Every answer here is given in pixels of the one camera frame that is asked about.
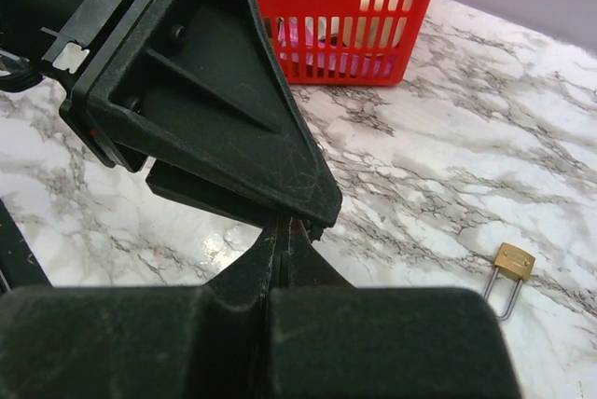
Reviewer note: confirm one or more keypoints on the long shackle brass padlock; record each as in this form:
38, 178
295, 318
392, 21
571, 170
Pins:
515, 264

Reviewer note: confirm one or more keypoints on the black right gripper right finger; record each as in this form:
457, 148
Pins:
338, 341

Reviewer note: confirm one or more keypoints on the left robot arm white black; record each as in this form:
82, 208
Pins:
192, 84

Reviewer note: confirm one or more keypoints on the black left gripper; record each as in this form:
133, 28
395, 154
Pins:
188, 82

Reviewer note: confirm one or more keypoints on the black mounting base rail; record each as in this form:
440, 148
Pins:
18, 264

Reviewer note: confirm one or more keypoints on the red plastic basket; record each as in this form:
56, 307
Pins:
343, 42

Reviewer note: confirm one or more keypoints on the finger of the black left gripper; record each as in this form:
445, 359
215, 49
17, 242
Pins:
213, 189

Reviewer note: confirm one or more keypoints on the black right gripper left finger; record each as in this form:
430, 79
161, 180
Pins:
142, 342

